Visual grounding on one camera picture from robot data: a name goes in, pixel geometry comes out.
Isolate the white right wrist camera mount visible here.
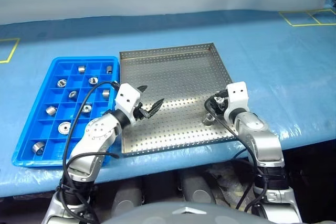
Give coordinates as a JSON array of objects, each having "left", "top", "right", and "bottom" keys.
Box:
[{"left": 222, "top": 81, "right": 249, "bottom": 120}]

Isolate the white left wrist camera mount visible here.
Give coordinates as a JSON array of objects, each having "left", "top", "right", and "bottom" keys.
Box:
[{"left": 114, "top": 83, "right": 141, "bottom": 124}]

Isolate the perforated metal tray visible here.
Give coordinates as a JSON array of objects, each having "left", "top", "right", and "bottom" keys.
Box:
[{"left": 119, "top": 42, "right": 240, "bottom": 158}]

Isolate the dark grey rounded shape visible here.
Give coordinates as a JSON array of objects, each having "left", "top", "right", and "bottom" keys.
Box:
[
  {"left": 180, "top": 170, "right": 216, "bottom": 205},
  {"left": 112, "top": 180, "right": 143, "bottom": 218}
]

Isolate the blue compartment tray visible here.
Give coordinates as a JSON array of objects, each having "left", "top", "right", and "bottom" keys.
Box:
[{"left": 11, "top": 56, "right": 122, "bottom": 168}]

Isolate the grey robot torso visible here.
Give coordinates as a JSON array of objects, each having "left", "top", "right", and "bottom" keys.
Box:
[{"left": 101, "top": 202, "right": 265, "bottom": 224}]

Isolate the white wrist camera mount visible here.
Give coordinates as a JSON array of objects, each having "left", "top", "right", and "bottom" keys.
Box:
[
  {"left": 114, "top": 83, "right": 141, "bottom": 124},
  {"left": 222, "top": 81, "right": 249, "bottom": 120}
]

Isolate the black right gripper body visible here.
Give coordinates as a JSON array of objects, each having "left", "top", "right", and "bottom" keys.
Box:
[{"left": 213, "top": 90, "right": 229, "bottom": 116}]

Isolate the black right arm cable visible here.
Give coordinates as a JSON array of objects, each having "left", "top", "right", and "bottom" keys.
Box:
[{"left": 204, "top": 94, "right": 268, "bottom": 213}]

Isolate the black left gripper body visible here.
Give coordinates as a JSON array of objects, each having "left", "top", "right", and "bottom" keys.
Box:
[{"left": 132, "top": 101, "right": 152, "bottom": 124}]

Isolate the blue plastic table cover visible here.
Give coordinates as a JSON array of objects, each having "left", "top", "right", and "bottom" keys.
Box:
[{"left": 0, "top": 8, "right": 336, "bottom": 198}]

